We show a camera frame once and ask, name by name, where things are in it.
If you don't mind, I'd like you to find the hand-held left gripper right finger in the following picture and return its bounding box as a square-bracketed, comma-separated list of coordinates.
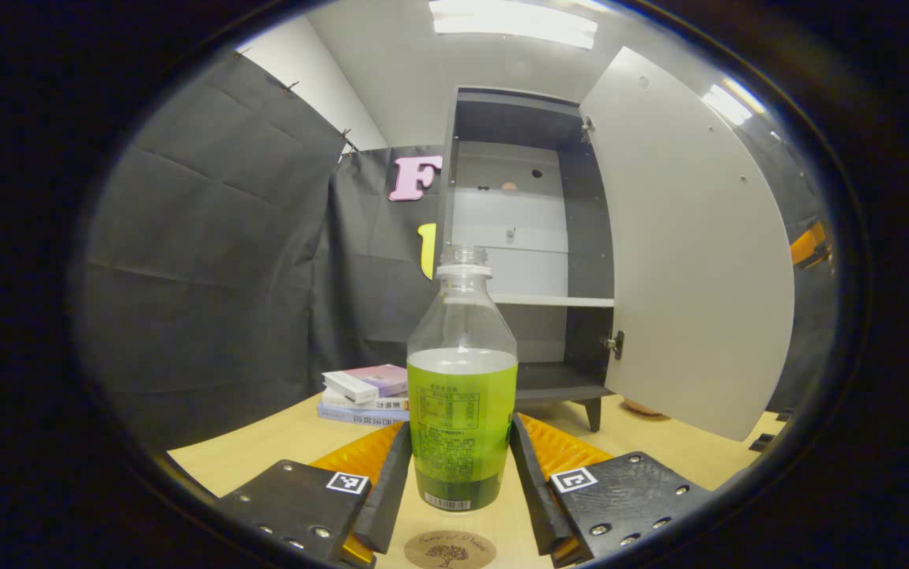
[510, 413, 715, 568]

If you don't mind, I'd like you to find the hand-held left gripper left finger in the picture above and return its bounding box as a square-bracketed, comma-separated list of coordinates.
[217, 421, 413, 568]

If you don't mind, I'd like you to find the round brown coaster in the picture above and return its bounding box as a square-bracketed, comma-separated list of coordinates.
[404, 529, 497, 569]

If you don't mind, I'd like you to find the clear bottle green label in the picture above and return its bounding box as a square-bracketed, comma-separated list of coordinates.
[407, 245, 519, 513]

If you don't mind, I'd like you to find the light grey cabinet door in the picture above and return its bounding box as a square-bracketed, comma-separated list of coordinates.
[579, 46, 795, 442]

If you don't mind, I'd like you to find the dark grey cabinet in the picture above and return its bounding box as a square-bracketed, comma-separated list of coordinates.
[435, 85, 617, 433]

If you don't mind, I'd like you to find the white cabinet shelf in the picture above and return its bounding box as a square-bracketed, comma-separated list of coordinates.
[490, 294, 615, 308]

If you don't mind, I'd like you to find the blue book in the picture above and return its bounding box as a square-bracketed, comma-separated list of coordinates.
[317, 403, 411, 426]

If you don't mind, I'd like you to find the white book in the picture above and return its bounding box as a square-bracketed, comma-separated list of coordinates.
[322, 389, 409, 412]

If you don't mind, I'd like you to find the small white box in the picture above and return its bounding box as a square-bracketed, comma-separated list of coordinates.
[322, 370, 380, 404]

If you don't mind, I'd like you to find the pink plush slipper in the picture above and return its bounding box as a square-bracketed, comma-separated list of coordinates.
[622, 398, 670, 420]

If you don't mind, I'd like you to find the ceiling light panel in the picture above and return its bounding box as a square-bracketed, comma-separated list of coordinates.
[701, 77, 768, 126]
[429, 0, 599, 50]

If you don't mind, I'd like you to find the black backdrop cloth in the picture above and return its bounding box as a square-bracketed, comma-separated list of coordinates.
[83, 51, 835, 451]

